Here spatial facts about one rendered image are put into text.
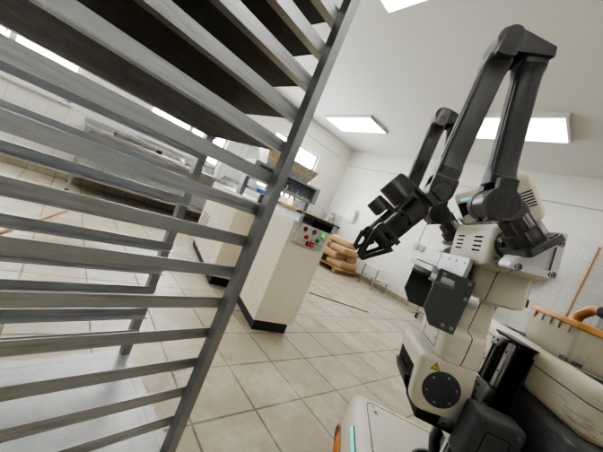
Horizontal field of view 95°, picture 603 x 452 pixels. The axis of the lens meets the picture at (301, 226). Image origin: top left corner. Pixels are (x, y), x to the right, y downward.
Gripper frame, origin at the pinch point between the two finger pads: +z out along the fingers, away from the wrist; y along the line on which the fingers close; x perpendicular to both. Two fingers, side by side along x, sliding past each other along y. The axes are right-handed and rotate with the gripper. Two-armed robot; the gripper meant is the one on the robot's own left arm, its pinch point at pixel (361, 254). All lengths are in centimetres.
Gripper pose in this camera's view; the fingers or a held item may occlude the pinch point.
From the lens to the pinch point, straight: 74.7
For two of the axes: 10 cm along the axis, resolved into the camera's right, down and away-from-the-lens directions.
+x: 6.4, 7.6, -1.2
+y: -1.7, -0.1, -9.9
